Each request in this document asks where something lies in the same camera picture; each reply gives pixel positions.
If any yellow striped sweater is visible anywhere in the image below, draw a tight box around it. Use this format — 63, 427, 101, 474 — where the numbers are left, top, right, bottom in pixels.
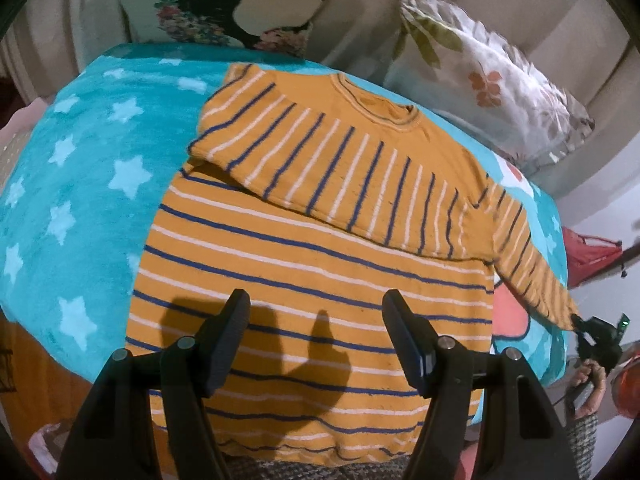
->
125, 63, 581, 462

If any red plastic bag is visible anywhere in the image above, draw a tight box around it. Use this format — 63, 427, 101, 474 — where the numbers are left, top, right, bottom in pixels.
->
560, 226, 626, 288

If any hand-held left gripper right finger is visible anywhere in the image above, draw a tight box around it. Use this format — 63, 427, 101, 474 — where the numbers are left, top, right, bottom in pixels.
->
381, 290, 581, 480

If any orange printed box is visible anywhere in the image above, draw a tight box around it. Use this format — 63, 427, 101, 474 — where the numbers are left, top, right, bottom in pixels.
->
0, 307, 171, 480

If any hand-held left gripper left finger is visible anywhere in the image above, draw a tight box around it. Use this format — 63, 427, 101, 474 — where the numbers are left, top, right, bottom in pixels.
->
55, 289, 251, 480

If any person's houndstooth clothing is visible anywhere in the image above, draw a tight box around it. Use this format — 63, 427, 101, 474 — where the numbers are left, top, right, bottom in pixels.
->
220, 452, 418, 480

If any person's right forearm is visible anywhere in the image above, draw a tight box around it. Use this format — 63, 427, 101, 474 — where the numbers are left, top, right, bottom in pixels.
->
564, 407, 603, 480

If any white leaf print pillow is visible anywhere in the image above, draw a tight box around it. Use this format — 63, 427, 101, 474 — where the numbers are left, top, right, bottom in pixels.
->
385, 0, 596, 171

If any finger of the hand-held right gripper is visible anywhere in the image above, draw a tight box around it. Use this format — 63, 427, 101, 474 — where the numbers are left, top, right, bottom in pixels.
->
570, 314, 596, 348

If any blue star printed blanket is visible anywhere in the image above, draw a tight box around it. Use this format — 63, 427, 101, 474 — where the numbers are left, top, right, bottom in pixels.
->
0, 42, 568, 426

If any person's right hand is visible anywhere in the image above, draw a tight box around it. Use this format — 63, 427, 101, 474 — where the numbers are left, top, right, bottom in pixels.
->
586, 362, 609, 415

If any bird and flower print cushion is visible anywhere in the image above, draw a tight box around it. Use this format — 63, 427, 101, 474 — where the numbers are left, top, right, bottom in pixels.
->
107, 0, 331, 58

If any beige curtain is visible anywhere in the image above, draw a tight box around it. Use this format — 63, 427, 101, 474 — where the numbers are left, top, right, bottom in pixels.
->
0, 0, 640, 171

